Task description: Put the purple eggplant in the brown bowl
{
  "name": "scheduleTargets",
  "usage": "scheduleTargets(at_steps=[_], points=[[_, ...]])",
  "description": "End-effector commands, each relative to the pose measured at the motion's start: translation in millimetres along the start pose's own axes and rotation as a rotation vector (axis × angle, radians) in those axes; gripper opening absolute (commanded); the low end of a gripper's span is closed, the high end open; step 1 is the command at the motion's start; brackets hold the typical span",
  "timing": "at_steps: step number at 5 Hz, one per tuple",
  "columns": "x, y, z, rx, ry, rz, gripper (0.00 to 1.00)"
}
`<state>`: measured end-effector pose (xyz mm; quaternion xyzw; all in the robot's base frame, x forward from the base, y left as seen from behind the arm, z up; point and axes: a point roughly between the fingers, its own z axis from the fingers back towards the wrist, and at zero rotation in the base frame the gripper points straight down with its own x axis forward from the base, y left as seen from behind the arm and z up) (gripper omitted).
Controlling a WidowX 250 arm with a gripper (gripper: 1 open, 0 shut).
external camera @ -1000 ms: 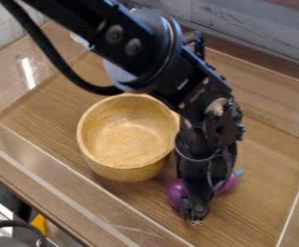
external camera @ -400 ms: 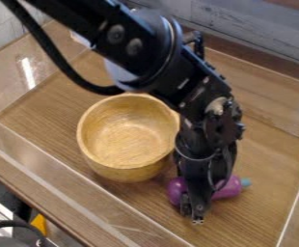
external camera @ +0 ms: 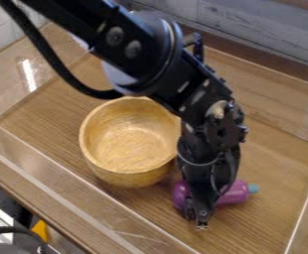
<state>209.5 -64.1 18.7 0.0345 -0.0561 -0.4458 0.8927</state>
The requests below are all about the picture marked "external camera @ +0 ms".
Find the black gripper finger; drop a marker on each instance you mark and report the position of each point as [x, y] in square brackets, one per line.
[206, 199]
[188, 207]

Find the purple toy eggplant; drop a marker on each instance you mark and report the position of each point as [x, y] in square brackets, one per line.
[238, 195]

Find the yellow warning sticker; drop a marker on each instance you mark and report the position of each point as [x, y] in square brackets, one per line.
[40, 228]

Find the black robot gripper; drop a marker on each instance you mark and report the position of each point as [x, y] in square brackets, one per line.
[199, 97]

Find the brown wooden bowl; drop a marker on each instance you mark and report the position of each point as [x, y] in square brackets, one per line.
[128, 140]

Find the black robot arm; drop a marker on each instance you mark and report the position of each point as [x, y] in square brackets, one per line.
[159, 63]

